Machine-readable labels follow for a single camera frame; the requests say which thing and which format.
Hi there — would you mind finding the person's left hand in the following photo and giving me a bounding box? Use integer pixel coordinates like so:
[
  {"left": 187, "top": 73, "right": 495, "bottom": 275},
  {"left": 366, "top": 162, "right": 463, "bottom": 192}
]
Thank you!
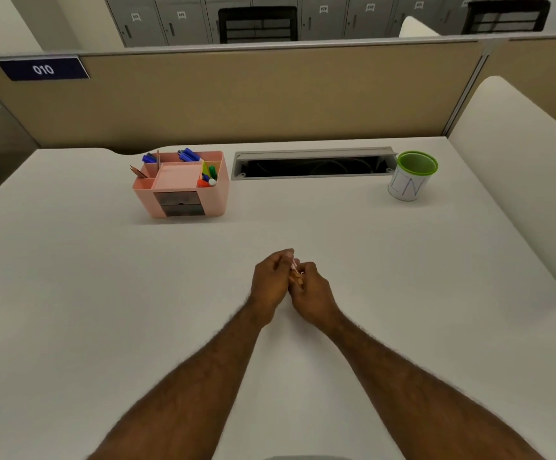
[{"left": 250, "top": 248, "right": 296, "bottom": 327}]

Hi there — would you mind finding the person's right hand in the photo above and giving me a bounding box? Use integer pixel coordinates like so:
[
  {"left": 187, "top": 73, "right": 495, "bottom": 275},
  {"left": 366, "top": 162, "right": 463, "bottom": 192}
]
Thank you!
[{"left": 288, "top": 261, "right": 344, "bottom": 329}]

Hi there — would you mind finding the person's right forearm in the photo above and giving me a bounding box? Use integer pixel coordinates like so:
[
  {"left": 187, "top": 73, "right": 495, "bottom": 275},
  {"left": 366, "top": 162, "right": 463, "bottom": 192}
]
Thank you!
[{"left": 320, "top": 309, "right": 544, "bottom": 460}]

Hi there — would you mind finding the person's left forearm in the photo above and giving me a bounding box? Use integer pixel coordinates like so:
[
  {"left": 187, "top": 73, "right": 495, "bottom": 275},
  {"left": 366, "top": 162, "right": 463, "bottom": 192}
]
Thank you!
[{"left": 86, "top": 302, "right": 273, "bottom": 460}]

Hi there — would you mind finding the pink desk organizer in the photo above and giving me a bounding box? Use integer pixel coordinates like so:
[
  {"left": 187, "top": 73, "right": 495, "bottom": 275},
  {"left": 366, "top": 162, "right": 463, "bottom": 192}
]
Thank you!
[{"left": 132, "top": 150, "right": 231, "bottom": 219}]

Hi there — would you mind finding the white cup with green rim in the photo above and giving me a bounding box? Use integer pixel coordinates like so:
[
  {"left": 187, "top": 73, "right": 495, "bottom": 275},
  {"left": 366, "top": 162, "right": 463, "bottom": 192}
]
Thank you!
[{"left": 387, "top": 150, "right": 439, "bottom": 203}]

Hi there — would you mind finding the beige desk partition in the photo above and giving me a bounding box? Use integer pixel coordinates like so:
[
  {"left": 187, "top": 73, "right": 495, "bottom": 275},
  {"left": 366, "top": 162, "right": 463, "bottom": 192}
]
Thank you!
[{"left": 0, "top": 36, "right": 492, "bottom": 156}]

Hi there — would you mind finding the black office chair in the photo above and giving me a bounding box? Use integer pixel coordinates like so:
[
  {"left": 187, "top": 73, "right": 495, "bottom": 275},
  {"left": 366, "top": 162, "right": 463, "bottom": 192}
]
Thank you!
[
  {"left": 218, "top": 6, "right": 299, "bottom": 45},
  {"left": 460, "top": 0, "right": 552, "bottom": 35}
]

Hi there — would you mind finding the white side panel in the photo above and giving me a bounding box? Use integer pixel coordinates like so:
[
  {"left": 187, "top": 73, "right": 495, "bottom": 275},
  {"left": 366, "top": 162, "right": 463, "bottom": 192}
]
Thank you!
[{"left": 448, "top": 75, "right": 556, "bottom": 316}]

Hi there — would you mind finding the row of grey lockers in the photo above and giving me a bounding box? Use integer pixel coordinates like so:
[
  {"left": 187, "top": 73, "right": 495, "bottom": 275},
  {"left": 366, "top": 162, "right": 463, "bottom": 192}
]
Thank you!
[{"left": 103, "top": 0, "right": 501, "bottom": 48}]

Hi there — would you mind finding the small white panel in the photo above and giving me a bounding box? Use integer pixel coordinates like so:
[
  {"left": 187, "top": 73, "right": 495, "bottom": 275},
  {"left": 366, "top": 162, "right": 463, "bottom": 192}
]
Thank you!
[{"left": 398, "top": 15, "right": 441, "bottom": 39}]

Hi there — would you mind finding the beige side partition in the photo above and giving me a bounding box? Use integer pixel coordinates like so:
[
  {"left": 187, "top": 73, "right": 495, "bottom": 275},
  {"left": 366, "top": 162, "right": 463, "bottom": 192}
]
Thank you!
[{"left": 479, "top": 34, "right": 556, "bottom": 139}]

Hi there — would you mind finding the blue number sign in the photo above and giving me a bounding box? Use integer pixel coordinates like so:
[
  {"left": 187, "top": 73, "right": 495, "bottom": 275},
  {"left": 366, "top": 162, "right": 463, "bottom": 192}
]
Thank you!
[{"left": 0, "top": 55, "right": 91, "bottom": 82}]

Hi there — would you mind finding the grey cable tray opening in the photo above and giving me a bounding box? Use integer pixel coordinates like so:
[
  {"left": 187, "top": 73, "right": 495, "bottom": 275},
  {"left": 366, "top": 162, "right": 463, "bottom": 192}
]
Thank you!
[{"left": 230, "top": 147, "right": 398, "bottom": 181}]

